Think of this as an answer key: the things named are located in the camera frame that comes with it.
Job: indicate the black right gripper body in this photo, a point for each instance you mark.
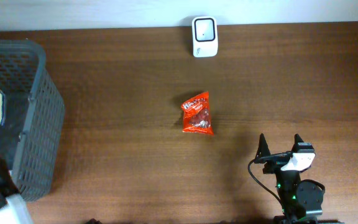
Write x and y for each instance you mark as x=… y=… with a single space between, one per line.
x=276 y=158

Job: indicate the grey plastic basket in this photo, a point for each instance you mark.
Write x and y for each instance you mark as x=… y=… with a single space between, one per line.
x=35 y=112

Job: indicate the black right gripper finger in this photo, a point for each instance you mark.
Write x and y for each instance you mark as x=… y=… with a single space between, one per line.
x=300 y=146
x=263 y=148

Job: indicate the white barcode scanner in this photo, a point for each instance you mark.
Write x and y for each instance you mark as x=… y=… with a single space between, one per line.
x=205 y=36

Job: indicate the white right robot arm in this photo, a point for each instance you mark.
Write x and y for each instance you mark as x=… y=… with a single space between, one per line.
x=300 y=200

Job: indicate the red snack bag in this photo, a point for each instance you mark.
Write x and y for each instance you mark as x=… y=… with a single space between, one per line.
x=196 y=115

